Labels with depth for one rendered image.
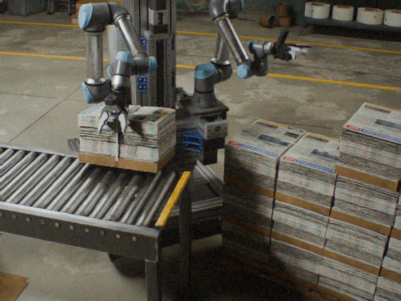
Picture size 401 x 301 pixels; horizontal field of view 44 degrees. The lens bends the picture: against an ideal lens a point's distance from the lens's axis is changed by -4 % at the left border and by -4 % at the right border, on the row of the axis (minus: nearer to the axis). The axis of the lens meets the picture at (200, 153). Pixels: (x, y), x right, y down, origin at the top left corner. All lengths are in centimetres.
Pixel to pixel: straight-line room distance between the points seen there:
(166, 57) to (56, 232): 126
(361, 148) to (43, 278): 186
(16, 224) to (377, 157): 153
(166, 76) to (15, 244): 140
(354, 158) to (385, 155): 14
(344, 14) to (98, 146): 651
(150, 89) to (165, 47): 25
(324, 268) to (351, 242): 23
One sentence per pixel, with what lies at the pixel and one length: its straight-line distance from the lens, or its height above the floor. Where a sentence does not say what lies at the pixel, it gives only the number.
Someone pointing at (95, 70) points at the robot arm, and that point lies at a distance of 268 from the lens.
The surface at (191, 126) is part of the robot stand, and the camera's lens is 297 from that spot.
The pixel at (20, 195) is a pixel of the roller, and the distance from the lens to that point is 227.
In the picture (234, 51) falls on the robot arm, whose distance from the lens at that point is 275.
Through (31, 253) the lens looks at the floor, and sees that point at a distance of 325.
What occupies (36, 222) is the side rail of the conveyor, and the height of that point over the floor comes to 76.
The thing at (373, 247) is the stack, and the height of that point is 52.
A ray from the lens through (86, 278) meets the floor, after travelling 299.
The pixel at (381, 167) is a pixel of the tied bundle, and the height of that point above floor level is 93.
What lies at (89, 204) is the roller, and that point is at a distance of 214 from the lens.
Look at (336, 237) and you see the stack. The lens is 250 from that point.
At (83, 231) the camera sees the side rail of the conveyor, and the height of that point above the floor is 77.
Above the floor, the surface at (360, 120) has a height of 107.
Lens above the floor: 194
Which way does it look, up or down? 27 degrees down
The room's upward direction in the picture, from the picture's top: 1 degrees clockwise
